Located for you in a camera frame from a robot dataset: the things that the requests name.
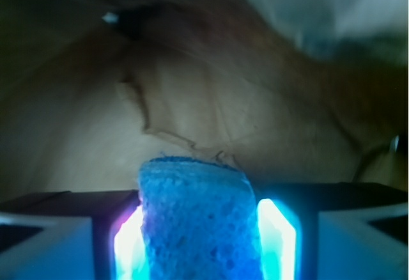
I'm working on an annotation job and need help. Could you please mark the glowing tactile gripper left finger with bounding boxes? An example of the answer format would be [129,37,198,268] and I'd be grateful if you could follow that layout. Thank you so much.
[1,191,141,279]

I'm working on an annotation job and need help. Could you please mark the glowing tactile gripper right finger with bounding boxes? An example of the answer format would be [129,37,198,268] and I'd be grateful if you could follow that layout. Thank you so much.
[256,183,408,279]

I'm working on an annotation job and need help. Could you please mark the blue sponge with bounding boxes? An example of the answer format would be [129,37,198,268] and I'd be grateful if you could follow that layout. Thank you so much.
[139,157,263,279]

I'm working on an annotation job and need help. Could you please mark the brown paper bag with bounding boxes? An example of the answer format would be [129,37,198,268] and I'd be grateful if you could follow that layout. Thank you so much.
[1,0,408,200]

